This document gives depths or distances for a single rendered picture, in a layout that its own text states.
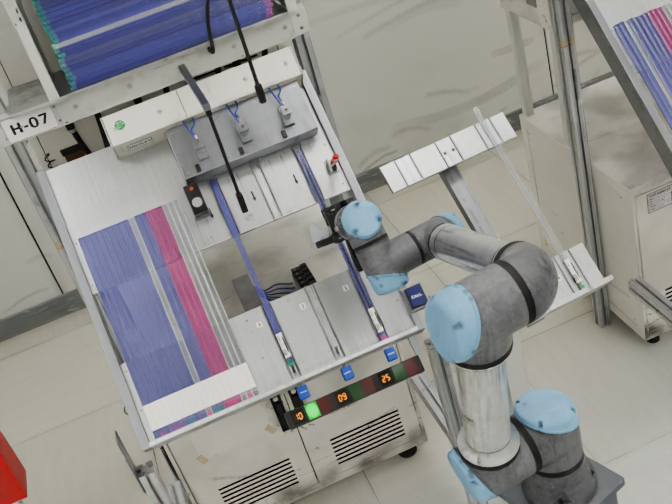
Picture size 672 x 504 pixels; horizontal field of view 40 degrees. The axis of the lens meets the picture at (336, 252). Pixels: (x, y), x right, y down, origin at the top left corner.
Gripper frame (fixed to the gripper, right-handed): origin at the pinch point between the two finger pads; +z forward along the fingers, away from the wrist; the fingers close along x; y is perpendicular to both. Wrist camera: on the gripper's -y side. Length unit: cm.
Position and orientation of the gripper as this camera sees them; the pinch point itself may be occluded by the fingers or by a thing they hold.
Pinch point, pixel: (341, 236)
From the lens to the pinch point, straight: 214.8
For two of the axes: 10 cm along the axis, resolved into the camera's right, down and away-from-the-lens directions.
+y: -3.8, -9.2, -0.3
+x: -9.1, 3.8, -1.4
